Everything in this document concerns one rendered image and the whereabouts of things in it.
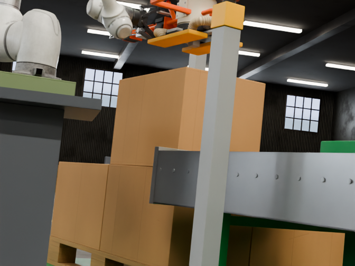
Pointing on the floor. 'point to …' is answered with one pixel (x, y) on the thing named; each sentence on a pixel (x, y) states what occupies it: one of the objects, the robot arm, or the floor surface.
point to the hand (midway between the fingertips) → (166, 26)
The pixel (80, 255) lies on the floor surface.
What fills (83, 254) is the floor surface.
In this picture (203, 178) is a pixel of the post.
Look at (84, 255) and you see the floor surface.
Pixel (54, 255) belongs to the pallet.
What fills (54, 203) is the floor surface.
